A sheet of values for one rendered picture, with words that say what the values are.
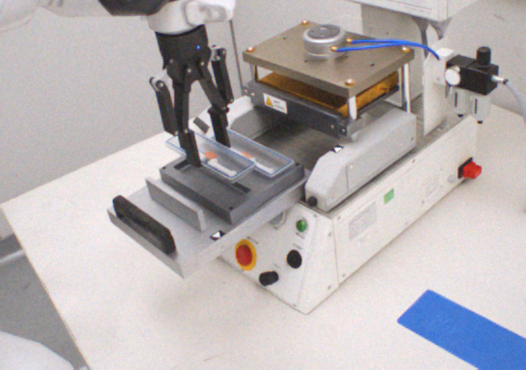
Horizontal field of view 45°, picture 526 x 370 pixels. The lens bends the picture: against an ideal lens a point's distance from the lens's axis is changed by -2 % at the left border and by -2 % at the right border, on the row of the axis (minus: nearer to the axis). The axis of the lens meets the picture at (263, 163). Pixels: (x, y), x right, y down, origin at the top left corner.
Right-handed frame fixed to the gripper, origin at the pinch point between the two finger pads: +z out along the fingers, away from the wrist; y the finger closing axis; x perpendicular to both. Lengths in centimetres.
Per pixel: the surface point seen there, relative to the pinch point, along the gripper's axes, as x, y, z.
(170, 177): -6.2, 5.0, 7.6
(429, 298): 31.3, -18.1, 31.9
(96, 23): -140, -51, 29
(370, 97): 10.5, -29.3, 3.0
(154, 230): 5.5, 16.0, 5.6
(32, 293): -121, 16, 107
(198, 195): 1.9, 5.0, 7.7
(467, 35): -6, -88, 19
